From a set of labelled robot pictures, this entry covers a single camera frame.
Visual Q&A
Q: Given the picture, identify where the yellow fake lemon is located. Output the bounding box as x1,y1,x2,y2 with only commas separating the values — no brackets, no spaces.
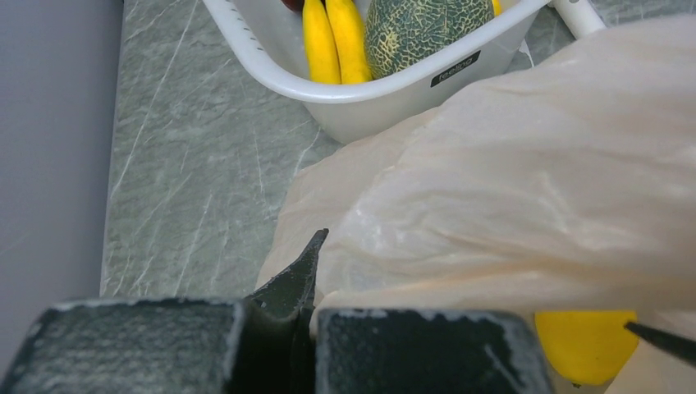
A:
533,309,639,386

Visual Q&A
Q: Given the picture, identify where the white PVC pipe frame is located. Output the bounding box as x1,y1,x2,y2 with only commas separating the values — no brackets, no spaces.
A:
548,0,607,39

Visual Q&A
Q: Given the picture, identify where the green netted fake melon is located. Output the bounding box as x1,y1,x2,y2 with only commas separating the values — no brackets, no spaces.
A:
364,0,495,79

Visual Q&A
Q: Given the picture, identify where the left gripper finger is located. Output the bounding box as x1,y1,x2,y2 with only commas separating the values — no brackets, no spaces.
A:
247,228,329,319

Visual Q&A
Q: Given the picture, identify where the yellow fake banana bunch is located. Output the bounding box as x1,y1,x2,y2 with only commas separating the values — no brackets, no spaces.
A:
302,0,373,85

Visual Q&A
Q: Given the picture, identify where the dark brown fake fruit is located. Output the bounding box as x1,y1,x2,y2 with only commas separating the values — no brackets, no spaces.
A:
281,0,305,12

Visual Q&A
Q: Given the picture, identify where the yellow fake corn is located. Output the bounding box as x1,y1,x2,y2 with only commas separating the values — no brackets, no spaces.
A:
491,0,503,17

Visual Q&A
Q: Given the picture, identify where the white plastic basket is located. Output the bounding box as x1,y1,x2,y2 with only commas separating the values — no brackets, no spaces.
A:
205,0,546,144

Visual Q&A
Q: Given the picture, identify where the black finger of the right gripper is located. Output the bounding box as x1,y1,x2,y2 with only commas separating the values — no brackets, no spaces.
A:
624,321,695,367

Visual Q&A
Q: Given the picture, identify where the translucent orange plastic bag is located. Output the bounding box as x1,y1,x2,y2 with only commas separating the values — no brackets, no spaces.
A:
259,15,695,393

